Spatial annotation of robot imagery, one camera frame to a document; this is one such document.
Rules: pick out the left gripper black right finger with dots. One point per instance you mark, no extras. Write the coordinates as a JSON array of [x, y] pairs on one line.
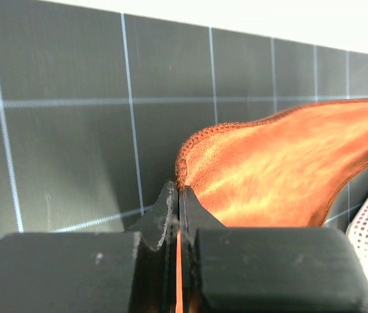
[[265, 269]]

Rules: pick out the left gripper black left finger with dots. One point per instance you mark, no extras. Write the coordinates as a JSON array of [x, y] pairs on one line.
[[129, 271]]

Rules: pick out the black grid mat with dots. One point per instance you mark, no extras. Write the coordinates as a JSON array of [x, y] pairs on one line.
[[95, 104]]

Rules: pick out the dark brown towel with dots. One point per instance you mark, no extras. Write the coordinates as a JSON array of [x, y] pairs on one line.
[[284, 171]]

